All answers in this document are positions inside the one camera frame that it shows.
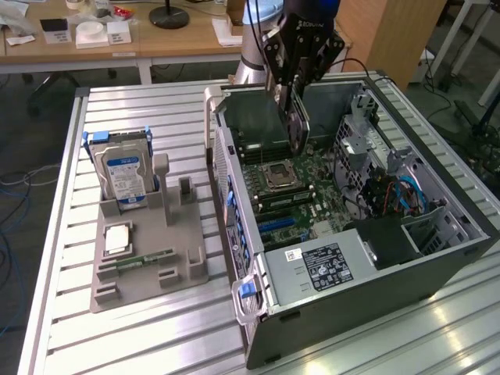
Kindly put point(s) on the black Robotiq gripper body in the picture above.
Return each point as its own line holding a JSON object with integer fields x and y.
{"x": 308, "y": 35}

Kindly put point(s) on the graphics card with metal bracket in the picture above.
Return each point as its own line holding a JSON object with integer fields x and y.
{"x": 298, "y": 133}

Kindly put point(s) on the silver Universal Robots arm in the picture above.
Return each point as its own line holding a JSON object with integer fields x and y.
{"x": 250, "y": 58}

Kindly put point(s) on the white paper stack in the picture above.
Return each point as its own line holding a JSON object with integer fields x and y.
{"x": 226, "y": 33}

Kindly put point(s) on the brown cardboard box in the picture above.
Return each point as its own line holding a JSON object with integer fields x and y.
{"x": 234, "y": 11}

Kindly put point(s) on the white box with red button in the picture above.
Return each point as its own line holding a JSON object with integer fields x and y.
{"x": 422, "y": 72}

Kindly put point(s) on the silver perforated drive cage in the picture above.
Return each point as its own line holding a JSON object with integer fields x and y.
{"x": 359, "y": 156}

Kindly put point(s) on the silver CPU socket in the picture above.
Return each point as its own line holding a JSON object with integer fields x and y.
{"x": 279, "y": 176}

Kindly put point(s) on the black round lamp base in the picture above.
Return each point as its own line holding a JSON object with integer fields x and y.
{"x": 168, "y": 17}

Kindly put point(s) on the green motherboard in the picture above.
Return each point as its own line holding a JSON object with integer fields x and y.
{"x": 320, "y": 183}

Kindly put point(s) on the plain white box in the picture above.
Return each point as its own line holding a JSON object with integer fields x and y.
{"x": 117, "y": 35}

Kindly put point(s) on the red packet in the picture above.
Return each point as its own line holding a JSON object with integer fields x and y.
{"x": 121, "y": 11}

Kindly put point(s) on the PCIe x16 expansion slot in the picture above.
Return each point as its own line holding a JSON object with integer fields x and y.
{"x": 275, "y": 224}

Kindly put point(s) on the black floor stand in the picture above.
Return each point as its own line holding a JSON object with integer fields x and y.
{"x": 484, "y": 129}

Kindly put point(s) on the small black object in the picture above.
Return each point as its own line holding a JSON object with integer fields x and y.
{"x": 103, "y": 13}

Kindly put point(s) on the white box with round bowl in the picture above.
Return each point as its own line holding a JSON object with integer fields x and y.
{"x": 91, "y": 37}

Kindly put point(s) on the hard disk in blue caddy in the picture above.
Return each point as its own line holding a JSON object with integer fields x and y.
{"x": 121, "y": 172}

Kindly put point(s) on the silver disk bay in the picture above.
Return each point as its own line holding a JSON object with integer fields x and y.
{"x": 437, "y": 230}

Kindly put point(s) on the white tape roll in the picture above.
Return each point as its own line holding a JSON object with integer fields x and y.
{"x": 72, "y": 4}

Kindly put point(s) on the grey power supply unit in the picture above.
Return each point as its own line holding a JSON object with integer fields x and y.
{"x": 289, "y": 281}

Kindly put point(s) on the grey parts rack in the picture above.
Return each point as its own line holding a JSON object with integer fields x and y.
{"x": 148, "y": 242}

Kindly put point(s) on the white box with black top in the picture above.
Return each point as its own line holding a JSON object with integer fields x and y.
{"x": 54, "y": 33}

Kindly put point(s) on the blue case release latch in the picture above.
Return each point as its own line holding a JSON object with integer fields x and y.
{"x": 246, "y": 291}

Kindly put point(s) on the wooden desk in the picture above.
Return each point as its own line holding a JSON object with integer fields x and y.
{"x": 39, "y": 52}

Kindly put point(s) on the silver CPU chip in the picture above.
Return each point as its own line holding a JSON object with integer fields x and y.
{"x": 117, "y": 239}

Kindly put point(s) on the green RAM stick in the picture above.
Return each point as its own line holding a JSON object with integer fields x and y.
{"x": 136, "y": 259}

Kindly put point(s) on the white paper card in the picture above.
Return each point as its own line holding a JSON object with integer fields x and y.
{"x": 19, "y": 40}

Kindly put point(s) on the open black PC case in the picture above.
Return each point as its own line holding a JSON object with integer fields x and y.
{"x": 351, "y": 312}

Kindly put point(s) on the clear plastic bag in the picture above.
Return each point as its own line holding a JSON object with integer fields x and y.
{"x": 13, "y": 17}

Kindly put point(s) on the white desk frame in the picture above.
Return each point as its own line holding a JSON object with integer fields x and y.
{"x": 470, "y": 35}

